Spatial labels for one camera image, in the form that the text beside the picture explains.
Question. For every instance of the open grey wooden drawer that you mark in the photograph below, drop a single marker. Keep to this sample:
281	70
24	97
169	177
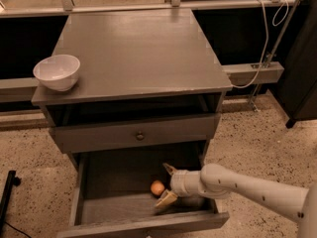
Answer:
113	199

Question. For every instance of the orange fruit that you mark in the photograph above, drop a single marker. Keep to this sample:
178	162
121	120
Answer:
157	188

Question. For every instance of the closed grey drawer with knob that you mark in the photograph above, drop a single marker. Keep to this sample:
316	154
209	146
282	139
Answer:
129	134

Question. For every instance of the grey wooden cabinet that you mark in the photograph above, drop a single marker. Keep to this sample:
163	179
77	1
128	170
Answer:
131	109

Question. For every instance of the thin metal pole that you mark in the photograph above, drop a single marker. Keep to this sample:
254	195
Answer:
266	60

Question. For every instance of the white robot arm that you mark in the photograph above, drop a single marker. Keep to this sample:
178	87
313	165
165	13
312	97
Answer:
298	204

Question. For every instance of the white bowl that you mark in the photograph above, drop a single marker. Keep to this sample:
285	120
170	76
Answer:
59	73

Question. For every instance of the black stand leg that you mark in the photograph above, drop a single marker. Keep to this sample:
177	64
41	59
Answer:
12	180

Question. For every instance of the metal rail frame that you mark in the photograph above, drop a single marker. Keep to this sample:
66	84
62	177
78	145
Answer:
138	4

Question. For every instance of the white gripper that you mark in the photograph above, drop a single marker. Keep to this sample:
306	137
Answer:
178	182

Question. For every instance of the dark cabinet at right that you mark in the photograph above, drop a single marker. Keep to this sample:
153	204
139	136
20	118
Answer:
296	90

